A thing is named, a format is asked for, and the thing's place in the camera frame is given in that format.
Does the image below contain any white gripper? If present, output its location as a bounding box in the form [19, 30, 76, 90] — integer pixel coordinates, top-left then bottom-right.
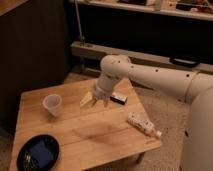
[80, 77, 113, 107]

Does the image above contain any white patterned plastic bottle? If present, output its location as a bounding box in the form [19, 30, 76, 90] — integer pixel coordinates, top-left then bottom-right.
[127, 112, 162, 138]

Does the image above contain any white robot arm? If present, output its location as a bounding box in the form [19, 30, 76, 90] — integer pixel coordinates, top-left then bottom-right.
[80, 55, 213, 171]

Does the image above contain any black rectangular box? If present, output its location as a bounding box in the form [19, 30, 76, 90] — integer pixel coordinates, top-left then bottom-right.
[110, 92, 127, 105]

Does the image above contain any wooden low table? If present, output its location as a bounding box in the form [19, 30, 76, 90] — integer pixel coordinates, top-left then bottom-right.
[9, 79, 161, 171]

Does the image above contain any translucent white plastic cup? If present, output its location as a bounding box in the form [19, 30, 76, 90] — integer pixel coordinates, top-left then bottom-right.
[42, 94, 62, 117]

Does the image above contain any metal vertical pole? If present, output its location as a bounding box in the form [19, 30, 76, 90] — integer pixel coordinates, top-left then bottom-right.
[74, 0, 85, 45]

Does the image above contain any blue sponge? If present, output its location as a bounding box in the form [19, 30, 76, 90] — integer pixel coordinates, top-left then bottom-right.
[30, 141, 53, 168]

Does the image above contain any black round bowl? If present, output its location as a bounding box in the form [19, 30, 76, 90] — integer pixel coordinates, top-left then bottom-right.
[16, 134, 59, 171]

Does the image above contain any metal shelf rail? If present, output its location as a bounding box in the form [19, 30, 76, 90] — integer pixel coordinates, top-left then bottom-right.
[70, 40, 213, 75]

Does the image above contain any black handle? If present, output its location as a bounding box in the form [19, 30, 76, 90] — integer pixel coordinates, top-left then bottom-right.
[169, 57, 200, 68]

